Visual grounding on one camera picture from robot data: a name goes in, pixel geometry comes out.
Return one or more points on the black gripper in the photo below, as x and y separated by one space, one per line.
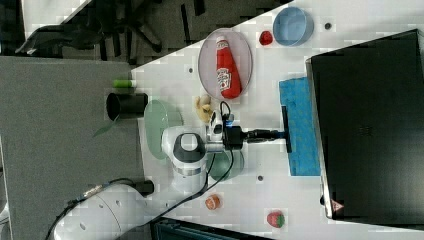
234 137

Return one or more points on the blue oven door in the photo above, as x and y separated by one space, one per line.
302 147

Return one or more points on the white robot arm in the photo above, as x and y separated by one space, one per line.
116 209

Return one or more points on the black toaster oven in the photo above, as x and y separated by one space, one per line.
367 102

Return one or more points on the green mug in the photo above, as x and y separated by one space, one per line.
219 163

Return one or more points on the red ketchup bottle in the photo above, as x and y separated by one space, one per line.
227 74

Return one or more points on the orange slice toy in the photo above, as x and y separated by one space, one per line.
213 202

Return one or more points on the large red strawberry toy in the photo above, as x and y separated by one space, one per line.
276 219

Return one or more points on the small red strawberry toy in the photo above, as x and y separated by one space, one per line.
266 38

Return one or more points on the green perforated colander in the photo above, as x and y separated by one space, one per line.
158 116

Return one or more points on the blue cup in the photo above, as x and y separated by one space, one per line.
292 26

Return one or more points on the dark grey cup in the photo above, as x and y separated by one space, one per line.
145 187

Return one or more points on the black pot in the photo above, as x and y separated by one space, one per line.
132 105

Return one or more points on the black office chair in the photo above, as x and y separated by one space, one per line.
148 29

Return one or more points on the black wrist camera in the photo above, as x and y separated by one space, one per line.
227 120

